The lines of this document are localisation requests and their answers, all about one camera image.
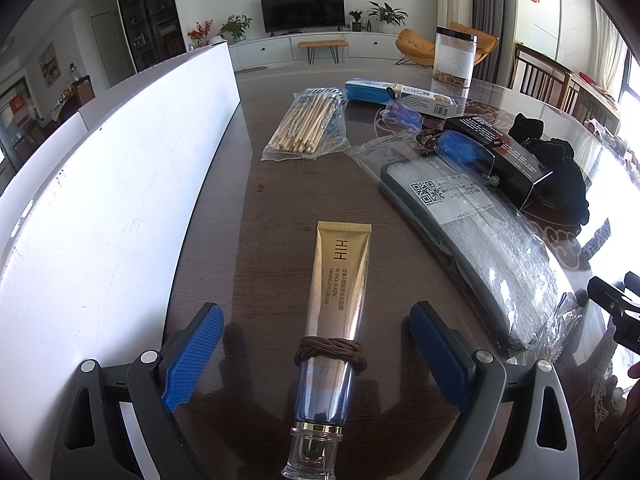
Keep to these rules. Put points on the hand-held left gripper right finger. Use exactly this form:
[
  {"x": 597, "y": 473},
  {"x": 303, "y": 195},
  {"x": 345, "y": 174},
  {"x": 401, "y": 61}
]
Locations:
[{"x": 440, "y": 355}]

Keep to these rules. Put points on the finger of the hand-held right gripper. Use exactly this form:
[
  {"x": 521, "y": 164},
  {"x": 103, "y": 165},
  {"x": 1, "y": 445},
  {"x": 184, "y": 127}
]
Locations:
[
  {"x": 617, "y": 302},
  {"x": 633, "y": 279}
]

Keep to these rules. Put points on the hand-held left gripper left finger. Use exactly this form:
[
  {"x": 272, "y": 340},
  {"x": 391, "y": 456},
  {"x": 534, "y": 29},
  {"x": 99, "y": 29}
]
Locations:
[{"x": 192, "y": 360}]

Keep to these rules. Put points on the gold cream tube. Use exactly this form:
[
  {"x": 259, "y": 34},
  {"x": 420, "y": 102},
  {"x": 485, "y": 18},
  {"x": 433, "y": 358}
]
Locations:
[{"x": 335, "y": 280}]

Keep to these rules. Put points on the black box with white print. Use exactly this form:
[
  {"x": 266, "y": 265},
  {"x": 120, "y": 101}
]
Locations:
[{"x": 520, "y": 170}]

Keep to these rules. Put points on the long white cardboard box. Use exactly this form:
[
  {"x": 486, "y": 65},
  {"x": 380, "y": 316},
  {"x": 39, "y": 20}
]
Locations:
[{"x": 100, "y": 210}]

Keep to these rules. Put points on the black velvet scrunchie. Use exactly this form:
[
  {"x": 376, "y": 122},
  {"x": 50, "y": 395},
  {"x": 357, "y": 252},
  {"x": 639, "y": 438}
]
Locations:
[
  {"x": 527, "y": 127},
  {"x": 565, "y": 180}
]

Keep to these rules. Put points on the bagged grey phone case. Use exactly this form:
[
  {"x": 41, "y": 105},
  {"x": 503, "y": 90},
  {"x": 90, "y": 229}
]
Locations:
[{"x": 475, "y": 240}]

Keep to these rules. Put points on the glass-covered patterned wooden desk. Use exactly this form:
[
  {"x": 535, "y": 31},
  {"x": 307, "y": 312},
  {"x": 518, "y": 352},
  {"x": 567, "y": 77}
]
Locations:
[{"x": 250, "y": 240}]

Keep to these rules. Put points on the wooden slatted chair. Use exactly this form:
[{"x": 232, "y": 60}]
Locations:
[
  {"x": 537, "y": 75},
  {"x": 592, "y": 102}
]

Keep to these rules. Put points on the rimless blue-tinted glasses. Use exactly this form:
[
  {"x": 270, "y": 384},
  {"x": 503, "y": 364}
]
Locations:
[{"x": 462, "y": 147}]

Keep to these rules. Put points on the bagged wooden cotton swabs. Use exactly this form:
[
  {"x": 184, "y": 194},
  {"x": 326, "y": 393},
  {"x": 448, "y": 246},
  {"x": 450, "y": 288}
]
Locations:
[{"x": 300, "y": 130}]

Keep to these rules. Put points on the beige rubber band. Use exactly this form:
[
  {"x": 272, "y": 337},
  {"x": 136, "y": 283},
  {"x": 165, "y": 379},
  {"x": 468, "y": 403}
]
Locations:
[{"x": 398, "y": 92}]

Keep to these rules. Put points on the blue and white toothpaste box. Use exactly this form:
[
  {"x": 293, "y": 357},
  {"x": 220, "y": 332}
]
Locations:
[{"x": 370, "y": 91}]

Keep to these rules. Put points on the clear jar with black lid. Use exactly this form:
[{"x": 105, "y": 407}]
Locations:
[{"x": 454, "y": 57}]

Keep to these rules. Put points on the dining table with chairs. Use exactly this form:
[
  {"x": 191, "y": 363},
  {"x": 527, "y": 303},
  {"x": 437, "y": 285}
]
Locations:
[{"x": 75, "y": 97}]

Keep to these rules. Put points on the grey curtain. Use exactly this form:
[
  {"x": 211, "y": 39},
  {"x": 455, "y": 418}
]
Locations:
[{"x": 492, "y": 15}]

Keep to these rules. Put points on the red door poster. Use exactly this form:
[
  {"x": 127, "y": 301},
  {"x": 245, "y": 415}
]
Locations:
[{"x": 18, "y": 109}]

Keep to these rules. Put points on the orange lounge chair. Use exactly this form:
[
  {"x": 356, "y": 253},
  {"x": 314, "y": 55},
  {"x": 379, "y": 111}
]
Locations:
[{"x": 415, "y": 42}]

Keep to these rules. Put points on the white television cabinet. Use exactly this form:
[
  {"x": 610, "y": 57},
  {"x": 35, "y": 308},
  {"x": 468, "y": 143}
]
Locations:
[{"x": 270, "y": 50}]

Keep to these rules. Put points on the red flower plant in vase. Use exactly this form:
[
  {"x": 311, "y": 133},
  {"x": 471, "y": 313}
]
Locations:
[{"x": 199, "y": 34}]

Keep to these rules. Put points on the framed landscape painting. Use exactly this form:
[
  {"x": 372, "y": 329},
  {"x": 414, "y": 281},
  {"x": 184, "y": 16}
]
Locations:
[{"x": 50, "y": 65}]

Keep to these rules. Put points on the wooden bench with metal legs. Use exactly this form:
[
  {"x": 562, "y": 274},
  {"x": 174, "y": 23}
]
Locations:
[{"x": 322, "y": 44}]

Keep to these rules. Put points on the bushy green potted plant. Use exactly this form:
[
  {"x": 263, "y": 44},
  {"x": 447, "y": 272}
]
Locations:
[{"x": 235, "y": 26}]

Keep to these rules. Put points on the large plant in white pot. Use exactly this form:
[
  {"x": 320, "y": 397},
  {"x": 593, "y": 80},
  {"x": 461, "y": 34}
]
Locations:
[{"x": 387, "y": 15}]

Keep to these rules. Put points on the small green potted plant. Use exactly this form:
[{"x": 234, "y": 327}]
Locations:
[{"x": 356, "y": 19}]

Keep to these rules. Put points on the dark glass display cabinet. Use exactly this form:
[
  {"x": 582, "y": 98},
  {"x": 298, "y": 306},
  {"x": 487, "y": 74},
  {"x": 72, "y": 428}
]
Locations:
[{"x": 150, "y": 15}]

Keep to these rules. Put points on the black flat television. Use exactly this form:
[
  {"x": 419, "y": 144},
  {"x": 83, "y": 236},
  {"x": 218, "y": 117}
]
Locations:
[{"x": 302, "y": 10}]

